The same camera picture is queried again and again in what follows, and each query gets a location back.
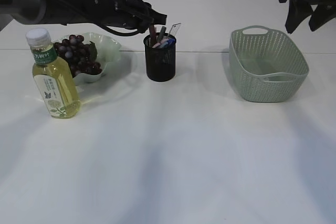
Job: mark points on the clear plastic ruler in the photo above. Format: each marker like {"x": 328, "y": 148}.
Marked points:
{"x": 174, "y": 29}

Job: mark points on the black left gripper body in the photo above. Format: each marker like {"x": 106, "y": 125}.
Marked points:
{"x": 128, "y": 14}

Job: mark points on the yellow tea bottle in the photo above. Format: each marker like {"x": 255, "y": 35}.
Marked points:
{"x": 52, "y": 76}

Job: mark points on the black mesh pen holder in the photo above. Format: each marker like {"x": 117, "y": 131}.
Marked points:
{"x": 160, "y": 63}

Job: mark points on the green plastic woven basket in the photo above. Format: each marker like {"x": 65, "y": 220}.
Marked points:
{"x": 266, "y": 67}

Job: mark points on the silver glitter marker pen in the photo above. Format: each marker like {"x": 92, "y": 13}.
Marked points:
{"x": 161, "y": 34}

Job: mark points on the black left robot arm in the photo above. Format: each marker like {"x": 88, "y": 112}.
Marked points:
{"x": 64, "y": 12}

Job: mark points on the green wavy glass plate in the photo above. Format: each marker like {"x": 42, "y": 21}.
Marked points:
{"x": 108, "y": 55}

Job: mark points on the dark purple grape bunch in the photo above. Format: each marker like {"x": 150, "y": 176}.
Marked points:
{"x": 80, "y": 57}

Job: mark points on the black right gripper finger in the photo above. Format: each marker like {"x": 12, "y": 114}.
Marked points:
{"x": 321, "y": 15}
{"x": 298, "y": 11}

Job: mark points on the blue safety scissors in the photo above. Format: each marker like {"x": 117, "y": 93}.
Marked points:
{"x": 170, "y": 42}

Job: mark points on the pink safety scissors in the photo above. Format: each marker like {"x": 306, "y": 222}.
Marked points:
{"x": 158, "y": 44}

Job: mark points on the red glitter marker pen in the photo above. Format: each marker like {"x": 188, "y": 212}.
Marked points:
{"x": 152, "y": 31}

